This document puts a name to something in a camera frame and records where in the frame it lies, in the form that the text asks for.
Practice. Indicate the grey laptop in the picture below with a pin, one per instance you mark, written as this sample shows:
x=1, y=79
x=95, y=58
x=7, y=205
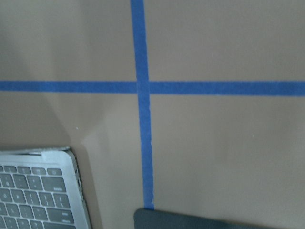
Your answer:
x=41, y=189

